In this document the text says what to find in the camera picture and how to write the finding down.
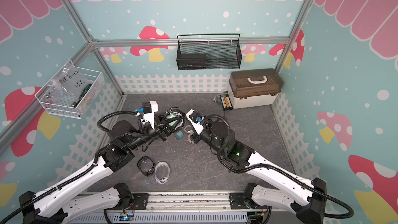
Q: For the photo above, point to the black wire mesh wall basket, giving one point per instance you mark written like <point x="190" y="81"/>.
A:
<point x="222" y="50"/>

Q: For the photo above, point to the green wall charger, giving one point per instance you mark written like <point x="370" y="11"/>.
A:
<point x="172" y="118"/>

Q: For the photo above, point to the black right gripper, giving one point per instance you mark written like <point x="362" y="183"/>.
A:
<point x="196" y="137"/>

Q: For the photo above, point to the clear labelled plastic bag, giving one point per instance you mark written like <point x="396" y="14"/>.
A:
<point x="66" y="85"/>

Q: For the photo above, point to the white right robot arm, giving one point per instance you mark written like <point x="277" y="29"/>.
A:
<point x="304" y="197"/>

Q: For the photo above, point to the white coiled cable small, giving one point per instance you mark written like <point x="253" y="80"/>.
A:
<point x="188" y="129"/>

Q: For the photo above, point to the green tool in basket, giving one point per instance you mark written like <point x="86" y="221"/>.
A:
<point x="83" y="93"/>

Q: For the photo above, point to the white wire wall basket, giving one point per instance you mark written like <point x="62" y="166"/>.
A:
<point x="97" y="80"/>

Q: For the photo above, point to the brown lid storage box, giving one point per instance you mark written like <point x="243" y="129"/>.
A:
<point x="252" y="88"/>

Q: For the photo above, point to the black box in basket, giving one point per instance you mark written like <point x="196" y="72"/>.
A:
<point x="191" y="61"/>

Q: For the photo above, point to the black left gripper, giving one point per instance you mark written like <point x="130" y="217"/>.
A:
<point x="162" y="128"/>

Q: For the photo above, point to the black yellow battery charger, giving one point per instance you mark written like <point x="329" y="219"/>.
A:
<point x="226" y="102"/>

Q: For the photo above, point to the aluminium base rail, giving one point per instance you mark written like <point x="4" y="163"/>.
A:
<point x="196" y="207"/>

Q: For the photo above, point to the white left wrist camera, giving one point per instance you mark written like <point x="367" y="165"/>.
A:
<point x="146" y="113"/>

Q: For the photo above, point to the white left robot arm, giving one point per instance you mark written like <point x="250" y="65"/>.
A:
<point x="57" y="203"/>

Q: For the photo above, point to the teal wall charger left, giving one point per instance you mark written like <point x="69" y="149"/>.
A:
<point x="179" y="135"/>

